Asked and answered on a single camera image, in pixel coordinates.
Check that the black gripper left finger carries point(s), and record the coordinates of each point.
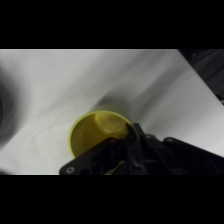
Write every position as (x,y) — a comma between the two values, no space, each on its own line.
(100,160)

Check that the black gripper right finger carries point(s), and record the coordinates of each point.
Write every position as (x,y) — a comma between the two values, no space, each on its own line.
(173,156)

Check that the yellow plastic cup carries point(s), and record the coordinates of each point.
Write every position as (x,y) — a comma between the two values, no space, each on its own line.
(90,133)

